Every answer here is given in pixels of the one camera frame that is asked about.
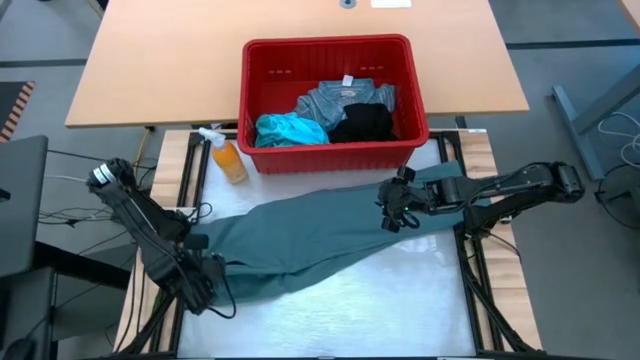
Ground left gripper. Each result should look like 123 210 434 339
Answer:
181 233 228 315

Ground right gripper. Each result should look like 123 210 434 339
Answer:
375 165 433 235

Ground black garment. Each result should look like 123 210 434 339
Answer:
327 102 400 144

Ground grey-green pants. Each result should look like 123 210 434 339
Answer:
189 160 494 307

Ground turquoise garment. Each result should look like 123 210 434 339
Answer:
254 112 332 149

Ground red plastic laundry bin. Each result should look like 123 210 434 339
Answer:
236 33 431 175

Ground orange spray bottle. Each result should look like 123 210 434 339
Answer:
198 126 250 186

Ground grey striped shirt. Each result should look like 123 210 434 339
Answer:
293 74 398 133

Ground dark grey cabinet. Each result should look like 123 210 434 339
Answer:
0 267 57 360

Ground grey metal desk leg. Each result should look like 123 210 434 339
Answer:
551 63 640 182

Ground dark grey flat panel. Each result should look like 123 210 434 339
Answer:
0 134 49 279

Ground black round stand base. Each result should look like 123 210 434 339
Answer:
594 164 640 232

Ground light wooden desk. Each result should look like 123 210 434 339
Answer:
64 0 530 129
617 0 640 34

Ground black hazard-striped floor mat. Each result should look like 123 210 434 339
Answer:
0 80 37 144

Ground black aluminium table frame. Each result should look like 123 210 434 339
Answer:
118 128 539 360

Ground black cable tangle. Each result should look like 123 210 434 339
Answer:
37 198 126 227

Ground yellow cable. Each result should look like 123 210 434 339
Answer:
135 127 152 164

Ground white floor cable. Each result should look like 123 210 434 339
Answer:
597 110 640 169

